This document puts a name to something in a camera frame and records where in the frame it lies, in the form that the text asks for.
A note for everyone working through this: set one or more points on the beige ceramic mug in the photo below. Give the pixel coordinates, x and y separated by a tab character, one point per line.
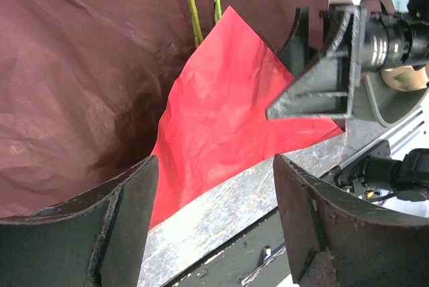
405	78

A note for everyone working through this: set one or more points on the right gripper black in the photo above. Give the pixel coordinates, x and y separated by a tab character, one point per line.
358	35

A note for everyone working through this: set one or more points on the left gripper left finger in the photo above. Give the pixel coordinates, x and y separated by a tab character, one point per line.
94	239

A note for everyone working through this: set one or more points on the dark red wrapping paper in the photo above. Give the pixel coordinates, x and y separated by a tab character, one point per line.
91	87

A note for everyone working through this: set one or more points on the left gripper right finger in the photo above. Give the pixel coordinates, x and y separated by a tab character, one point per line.
335	239

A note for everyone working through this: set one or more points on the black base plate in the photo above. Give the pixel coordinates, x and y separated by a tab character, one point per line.
256	256

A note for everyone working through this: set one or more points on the dark green tray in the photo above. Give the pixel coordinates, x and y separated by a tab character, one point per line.
389	106

